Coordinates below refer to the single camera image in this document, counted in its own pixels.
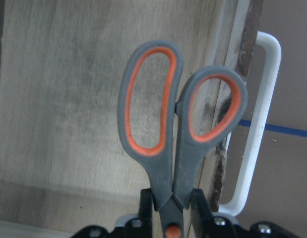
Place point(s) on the wooden drawer with white handle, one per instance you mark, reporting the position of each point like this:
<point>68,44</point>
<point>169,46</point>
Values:
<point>62,166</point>

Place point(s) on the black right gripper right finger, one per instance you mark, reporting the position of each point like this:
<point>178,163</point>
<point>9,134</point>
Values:
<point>201,215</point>

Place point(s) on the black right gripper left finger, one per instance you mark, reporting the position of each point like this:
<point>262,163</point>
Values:
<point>145,212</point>

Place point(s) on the grey orange scissors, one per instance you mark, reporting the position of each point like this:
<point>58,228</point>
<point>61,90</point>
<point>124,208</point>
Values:
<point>173,164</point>

